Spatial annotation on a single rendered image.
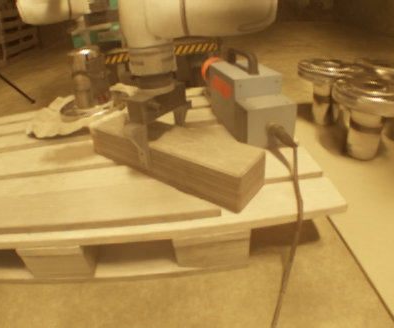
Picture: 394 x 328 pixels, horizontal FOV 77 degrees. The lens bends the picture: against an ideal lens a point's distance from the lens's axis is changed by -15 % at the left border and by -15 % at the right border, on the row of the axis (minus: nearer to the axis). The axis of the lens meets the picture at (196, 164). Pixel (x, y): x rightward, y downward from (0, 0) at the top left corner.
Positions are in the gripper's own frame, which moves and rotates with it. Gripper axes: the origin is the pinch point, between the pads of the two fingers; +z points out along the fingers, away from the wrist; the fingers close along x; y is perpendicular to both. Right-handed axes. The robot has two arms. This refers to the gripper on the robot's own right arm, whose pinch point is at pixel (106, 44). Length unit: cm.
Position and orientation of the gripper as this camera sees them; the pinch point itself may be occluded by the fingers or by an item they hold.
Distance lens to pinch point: 117.6
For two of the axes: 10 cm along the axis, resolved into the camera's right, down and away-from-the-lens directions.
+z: 0.7, 8.4, 5.3
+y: -1.6, -5.2, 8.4
